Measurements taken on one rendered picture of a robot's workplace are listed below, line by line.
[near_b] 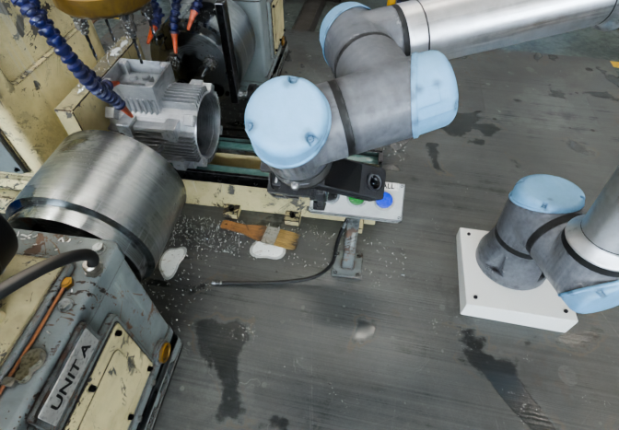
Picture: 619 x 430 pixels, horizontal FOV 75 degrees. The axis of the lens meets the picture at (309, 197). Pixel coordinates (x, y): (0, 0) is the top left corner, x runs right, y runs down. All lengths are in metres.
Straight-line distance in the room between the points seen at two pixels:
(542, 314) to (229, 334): 0.64
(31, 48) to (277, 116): 0.76
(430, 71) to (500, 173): 0.91
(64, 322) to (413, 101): 0.46
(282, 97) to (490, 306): 0.70
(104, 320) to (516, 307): 0.76
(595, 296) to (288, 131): 0.58
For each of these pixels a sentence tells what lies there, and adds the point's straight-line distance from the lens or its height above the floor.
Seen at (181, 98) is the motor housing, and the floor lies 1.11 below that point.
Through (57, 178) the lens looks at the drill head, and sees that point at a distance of 0.74.
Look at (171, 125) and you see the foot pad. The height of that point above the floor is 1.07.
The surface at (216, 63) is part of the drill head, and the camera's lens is 1.13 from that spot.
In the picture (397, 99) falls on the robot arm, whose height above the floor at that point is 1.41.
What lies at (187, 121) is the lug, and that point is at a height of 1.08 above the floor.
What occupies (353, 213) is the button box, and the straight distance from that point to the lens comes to 0.73.
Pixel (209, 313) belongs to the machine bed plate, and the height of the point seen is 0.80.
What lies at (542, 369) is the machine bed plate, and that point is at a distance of 0.97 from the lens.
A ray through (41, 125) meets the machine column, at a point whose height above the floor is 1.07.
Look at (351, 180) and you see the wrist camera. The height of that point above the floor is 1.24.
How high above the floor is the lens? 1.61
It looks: 49 degrees down
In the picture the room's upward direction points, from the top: straight up
